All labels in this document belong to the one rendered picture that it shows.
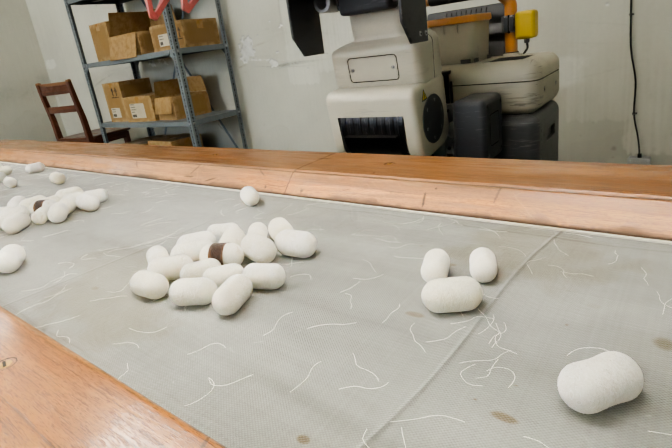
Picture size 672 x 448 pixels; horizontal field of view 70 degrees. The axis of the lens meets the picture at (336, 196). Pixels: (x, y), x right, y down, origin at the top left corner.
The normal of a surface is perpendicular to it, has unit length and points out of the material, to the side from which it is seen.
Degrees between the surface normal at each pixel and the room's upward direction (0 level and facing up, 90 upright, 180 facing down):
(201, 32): 90
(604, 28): 90
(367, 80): 98
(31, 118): 90
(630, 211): 45
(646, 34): 90
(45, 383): 0
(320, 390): 0
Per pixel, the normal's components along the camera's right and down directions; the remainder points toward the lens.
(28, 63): 0.81, 0.07
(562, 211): -0.51, -0.44
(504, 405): -0.13, -0.94
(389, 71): -0.55, 0.45
